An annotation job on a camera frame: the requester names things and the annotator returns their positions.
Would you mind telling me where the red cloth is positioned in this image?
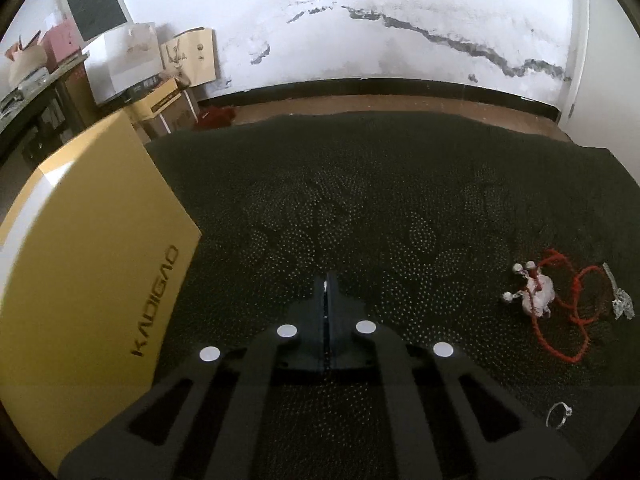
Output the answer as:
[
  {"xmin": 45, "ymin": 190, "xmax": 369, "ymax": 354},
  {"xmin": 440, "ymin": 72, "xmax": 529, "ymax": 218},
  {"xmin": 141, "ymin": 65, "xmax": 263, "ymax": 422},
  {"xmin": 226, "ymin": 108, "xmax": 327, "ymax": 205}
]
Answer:
[{"xmin": 197, "ymin": 106, "xmax": 236, "ymax": 130}]

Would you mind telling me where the silver chain bracelet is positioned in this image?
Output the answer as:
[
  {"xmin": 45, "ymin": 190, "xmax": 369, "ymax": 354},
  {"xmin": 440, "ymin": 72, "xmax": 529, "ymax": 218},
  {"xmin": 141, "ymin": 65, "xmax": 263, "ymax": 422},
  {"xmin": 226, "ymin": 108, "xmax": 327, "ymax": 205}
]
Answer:
[{"xmin": 602, "ymin": 262, "xmax": 636, "ymax": 320}]

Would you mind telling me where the silver ring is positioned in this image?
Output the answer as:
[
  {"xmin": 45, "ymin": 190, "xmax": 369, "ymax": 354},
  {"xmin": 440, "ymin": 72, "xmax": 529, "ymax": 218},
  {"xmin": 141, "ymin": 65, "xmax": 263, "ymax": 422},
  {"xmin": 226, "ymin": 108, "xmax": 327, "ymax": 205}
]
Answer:
[{"xmin": 546, "ymin": 402, "xmax": 573, "ymax": 429}]

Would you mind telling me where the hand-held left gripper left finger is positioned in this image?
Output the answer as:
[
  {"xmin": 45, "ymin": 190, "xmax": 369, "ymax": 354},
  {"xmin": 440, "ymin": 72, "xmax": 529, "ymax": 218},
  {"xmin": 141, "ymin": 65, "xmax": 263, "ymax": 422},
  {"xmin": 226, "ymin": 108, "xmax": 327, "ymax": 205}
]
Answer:
[{"xmin": 58, "ymin": 273, "xmax": 327, "ymax": 480}]

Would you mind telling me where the yellow jewelry box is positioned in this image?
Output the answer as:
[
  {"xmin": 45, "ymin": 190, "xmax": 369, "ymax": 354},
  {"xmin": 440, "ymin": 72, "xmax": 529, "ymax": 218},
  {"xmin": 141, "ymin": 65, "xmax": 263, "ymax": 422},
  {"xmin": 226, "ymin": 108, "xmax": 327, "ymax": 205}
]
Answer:
[{"xmin": 0, "ymin": 109, "xmax": 203, "ymax": 477}]

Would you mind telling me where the white crt monitor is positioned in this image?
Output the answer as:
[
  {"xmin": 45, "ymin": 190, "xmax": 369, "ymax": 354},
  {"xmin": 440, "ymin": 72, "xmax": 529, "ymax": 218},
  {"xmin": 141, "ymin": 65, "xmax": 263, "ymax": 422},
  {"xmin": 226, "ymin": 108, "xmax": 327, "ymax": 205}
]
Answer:
[{"xmin": 57, "ymin": 0, "xmax": 134, "ymax": 47}]

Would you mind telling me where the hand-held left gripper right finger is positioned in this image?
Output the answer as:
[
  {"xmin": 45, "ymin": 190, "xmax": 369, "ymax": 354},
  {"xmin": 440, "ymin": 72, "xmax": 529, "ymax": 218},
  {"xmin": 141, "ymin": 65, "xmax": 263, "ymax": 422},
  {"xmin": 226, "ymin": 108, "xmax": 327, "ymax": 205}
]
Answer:
[{"xmin": 326, "ymin": 271, "xmax": 591, "ymax": 480}]

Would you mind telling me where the red cord necklace white pendant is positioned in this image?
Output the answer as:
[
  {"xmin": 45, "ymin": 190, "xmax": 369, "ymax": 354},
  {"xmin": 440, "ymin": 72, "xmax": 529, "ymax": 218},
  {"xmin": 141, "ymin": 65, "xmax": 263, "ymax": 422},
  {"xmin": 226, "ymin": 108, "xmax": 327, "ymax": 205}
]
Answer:
[{"xmin": 502, "ymin": 248, "xmax": 617, "ymax": 363}]

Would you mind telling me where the dark shelf unit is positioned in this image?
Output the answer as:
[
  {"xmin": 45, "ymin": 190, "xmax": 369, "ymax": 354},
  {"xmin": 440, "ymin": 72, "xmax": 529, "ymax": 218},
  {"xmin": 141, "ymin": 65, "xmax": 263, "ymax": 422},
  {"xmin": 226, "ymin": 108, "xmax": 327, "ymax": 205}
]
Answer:
[{"xmin": 0, "ymin": 52, "xmax": 98, "ymax": 171}]

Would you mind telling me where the white paper bag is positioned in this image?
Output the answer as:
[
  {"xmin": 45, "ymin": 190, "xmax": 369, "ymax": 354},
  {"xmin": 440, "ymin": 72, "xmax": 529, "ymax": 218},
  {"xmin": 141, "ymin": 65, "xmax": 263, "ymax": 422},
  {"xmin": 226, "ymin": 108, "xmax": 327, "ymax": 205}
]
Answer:
[{"xmin": 102, "ymin": 22, "xmax": 162, "ymax": 102}]

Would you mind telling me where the yellow cardboard box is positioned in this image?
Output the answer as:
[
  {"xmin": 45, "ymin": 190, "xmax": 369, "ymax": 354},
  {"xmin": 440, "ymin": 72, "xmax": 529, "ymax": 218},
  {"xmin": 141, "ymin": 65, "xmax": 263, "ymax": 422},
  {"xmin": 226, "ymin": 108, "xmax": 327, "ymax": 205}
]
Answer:
[{"xmin": 124, "ymin": 78, "xmax": 199, "ymax": 139}]

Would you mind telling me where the pink box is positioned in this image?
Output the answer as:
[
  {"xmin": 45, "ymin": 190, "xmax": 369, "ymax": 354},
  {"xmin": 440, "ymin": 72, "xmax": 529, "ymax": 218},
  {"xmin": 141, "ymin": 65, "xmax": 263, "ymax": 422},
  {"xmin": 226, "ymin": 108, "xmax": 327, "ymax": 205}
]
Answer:
[{"xmin": 41, "ymin": 23, "xmax": 84, "ymax": 67}]

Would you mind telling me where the brown paper bag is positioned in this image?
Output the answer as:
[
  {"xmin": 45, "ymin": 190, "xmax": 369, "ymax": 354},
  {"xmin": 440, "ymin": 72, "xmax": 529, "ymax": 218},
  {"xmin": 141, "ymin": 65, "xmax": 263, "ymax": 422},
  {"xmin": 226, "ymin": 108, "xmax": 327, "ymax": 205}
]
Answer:
[{"xmin": 160, "ymin": 27, "xmax": 217, "ymax": 88}]

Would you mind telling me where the black dotted table cloth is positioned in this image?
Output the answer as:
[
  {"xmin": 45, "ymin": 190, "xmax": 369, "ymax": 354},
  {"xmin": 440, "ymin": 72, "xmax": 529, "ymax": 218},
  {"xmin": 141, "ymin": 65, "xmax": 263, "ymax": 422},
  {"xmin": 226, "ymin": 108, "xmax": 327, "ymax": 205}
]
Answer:
[{"xmin": 144, "ymin": 111, "xmax": 640, "ymax": 480}]

